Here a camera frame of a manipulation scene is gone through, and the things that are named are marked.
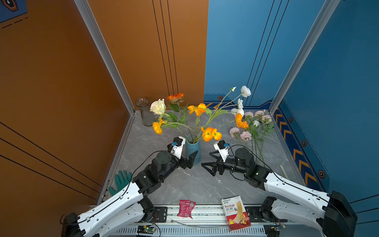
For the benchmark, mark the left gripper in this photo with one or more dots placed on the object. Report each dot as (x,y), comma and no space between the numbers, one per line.
(189,163)

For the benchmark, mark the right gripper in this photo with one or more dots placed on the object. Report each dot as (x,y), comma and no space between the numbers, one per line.
(220,164)

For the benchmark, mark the teal ceramic vase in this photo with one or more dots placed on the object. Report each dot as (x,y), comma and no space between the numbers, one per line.
(191,147)

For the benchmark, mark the pink carnation spray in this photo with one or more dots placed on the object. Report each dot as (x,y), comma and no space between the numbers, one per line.
(256,145)

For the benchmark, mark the pink rose spray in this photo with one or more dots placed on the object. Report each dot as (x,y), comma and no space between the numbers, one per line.
(259,122)

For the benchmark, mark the clear ribbed glass vase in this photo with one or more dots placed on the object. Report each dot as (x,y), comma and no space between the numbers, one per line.
(148,117)

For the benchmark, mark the white rose flower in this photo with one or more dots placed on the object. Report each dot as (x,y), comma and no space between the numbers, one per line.
(176,119)

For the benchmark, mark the orange gerbera flower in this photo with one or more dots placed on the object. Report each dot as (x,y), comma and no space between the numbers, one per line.
(176,97)

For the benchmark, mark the white ranunculus spray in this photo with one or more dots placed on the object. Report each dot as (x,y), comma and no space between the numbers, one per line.
(234,107)

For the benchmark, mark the yellow orange poppy spray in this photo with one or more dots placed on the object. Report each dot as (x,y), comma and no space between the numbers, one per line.
(205,133)

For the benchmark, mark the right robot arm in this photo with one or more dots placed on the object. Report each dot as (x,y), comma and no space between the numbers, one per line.
(329,213)

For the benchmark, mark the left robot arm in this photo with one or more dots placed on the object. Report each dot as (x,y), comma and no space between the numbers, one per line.
(131,204)

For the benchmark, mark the pink snack packet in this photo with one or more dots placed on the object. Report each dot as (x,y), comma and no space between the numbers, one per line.
(185,208)

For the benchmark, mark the red bandage box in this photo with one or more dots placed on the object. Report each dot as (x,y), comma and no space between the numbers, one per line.
(235,213)

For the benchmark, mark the green rubber glove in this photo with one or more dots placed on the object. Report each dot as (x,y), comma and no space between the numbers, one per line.
(122,179)

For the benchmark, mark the left green circuit board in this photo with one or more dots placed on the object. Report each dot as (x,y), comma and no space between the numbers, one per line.
(146,231)

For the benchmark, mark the green circuit board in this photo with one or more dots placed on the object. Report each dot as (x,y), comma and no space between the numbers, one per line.
(279,226)
(146,231)

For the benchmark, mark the right green circuit board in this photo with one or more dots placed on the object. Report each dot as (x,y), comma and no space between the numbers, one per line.
(279,226)

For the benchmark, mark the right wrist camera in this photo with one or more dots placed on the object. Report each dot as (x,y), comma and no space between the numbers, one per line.
(222,148)

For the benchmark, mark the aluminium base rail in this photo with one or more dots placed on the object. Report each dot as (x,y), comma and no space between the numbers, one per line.
(210,221)

